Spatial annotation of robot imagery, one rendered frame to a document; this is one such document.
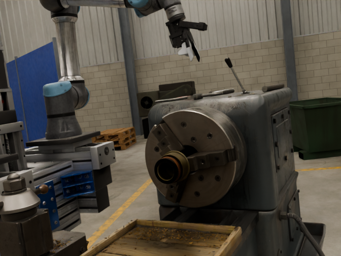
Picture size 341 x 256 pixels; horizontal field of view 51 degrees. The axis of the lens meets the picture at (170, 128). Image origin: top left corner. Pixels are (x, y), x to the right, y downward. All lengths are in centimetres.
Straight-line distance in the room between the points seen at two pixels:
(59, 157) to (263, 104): 84
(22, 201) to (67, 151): 84
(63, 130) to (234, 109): 71
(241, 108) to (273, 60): 1004
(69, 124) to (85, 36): 1099
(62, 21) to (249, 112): 93
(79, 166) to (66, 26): 62
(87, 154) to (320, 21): 1044
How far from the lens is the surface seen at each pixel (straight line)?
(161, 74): 1151
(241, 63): 1121
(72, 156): 151
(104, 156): 149
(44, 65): 660
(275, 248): 135
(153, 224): 116
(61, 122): 154
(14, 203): 71
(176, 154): 104
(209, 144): 110
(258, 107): 120
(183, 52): 150
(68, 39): 170
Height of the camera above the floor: 130
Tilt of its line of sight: 6 degrees down
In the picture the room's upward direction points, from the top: 7 degrees counter-clockwise
